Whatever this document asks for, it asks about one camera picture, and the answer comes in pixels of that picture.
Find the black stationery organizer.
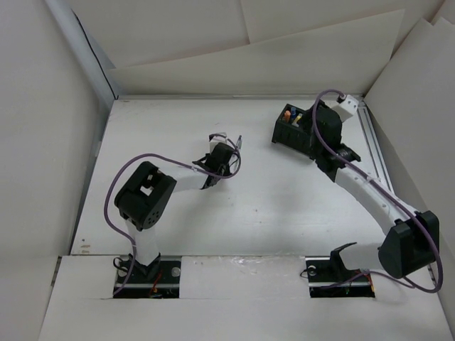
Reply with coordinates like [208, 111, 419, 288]
[272, 104, 314, 160]

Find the yellow highlighter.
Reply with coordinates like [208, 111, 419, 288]
[292, 114, 303, 126]

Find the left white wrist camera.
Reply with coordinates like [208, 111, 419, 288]
[208, 132, 228, 153]

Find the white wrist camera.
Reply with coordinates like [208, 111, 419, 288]
[208, 132, 228, 153]
[332, 94, 359, 122]

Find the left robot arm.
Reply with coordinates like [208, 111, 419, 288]
[114, 142, 241, 282]

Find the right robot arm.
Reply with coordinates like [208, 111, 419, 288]
[309, 96, 441, 280]

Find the aluminium rail right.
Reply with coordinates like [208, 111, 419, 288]
[358, 101, 394, 193]

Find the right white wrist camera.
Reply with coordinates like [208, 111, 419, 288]
[332, 94, 359, 122]

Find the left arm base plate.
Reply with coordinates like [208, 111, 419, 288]
[113, 254, 182, 299]

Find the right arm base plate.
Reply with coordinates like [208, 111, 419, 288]
[300, 256, 375, 298]

